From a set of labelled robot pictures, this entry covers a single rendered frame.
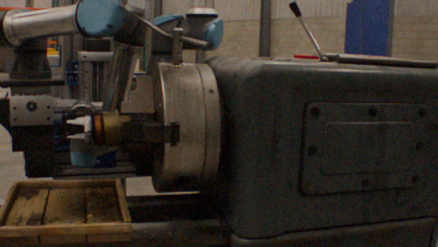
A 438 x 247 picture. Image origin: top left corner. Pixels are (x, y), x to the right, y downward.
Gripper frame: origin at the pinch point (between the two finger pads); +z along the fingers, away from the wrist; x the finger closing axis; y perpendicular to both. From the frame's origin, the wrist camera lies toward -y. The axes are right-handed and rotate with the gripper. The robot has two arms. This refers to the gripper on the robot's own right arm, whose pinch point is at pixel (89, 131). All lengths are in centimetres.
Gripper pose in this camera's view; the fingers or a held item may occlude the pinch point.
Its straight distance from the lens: 112.2
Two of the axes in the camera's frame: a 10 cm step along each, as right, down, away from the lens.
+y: -9.6, 0.1, -2.7
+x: 0.4, -9.9, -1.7
